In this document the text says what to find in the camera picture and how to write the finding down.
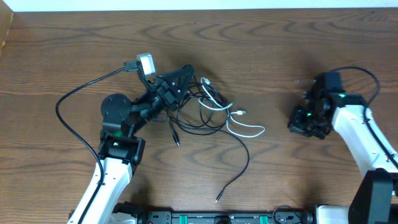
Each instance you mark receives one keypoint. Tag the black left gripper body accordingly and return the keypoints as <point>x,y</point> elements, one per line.
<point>166,90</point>

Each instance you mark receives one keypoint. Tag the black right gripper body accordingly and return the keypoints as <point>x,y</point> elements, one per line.
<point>304,121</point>

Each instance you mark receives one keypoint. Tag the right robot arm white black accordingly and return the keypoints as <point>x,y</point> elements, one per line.
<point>330,108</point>

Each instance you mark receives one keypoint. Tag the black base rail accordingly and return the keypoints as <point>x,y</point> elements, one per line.
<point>129,213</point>

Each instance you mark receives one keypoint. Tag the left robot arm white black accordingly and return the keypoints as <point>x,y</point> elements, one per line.
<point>120,150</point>

